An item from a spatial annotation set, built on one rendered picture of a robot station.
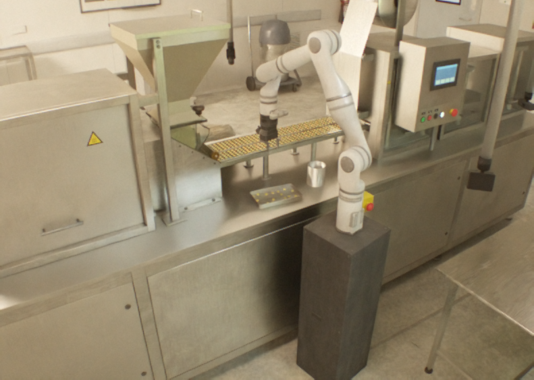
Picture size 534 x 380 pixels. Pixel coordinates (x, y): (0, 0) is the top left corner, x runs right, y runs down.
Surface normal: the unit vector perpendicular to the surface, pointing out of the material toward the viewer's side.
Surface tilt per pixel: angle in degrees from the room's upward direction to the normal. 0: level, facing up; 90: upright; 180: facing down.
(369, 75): 90
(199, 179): 90
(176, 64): 114
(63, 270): 0
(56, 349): 90
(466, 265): 0
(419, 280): 0
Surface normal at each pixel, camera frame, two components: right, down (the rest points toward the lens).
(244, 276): 0.54, 0.39
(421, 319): 0.00, -0.88
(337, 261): -0.74, 0.32
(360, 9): -0.80, -0.04
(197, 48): 0.49, 0.72
